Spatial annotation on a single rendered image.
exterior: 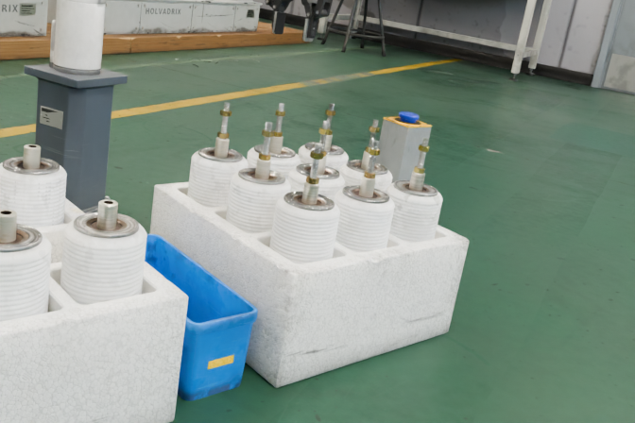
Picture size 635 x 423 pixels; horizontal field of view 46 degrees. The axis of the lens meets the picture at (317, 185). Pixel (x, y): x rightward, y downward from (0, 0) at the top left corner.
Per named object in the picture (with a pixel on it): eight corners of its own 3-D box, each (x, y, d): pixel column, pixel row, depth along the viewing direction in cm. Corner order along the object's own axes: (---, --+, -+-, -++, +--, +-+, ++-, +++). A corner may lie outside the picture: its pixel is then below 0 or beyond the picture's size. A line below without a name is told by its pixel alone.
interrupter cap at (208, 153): (191, 150, 127) (191, 146, 127) (231, 150, 131) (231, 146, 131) (208, 163, 121) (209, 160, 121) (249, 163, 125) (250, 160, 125)
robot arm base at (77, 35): (42, 67, 149) (47, -20, 144) (76, 64, 157) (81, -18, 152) (77, 76, 146) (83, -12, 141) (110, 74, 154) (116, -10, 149)
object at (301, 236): (324, 304, 119) (342, 197, 114) (319, 331, 110) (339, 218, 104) (265, 294, 119) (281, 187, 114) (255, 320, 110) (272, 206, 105)
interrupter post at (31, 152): (19, 166, 105) (20, 143, 104) (36, 165, 106) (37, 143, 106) (25, 172, 103) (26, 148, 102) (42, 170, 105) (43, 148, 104)
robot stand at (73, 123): (16, 206, 156) (23, 65, 148) (67, 192, 169) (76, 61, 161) (68, 226, 151) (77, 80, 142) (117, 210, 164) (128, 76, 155)
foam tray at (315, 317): (145, 279, 133) (153, 184, 128) (309, 249, 159) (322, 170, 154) (275, 389, 106) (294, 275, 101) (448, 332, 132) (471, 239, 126)
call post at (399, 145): (355, 261, 157) (382, 118, 148) (378, 256, 161) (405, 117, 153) (379, 274, 152) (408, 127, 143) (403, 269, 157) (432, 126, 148)
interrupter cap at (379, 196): (393, 208, 114) (394, 203, 114) (345, 201, 113) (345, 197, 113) (384, 192, 121) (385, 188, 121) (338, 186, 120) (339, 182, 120)
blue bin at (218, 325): (89, 309, 120) (94, 240, 116) (150, 297, 127) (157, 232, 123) (183, 407, 99) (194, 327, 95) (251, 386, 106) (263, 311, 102)
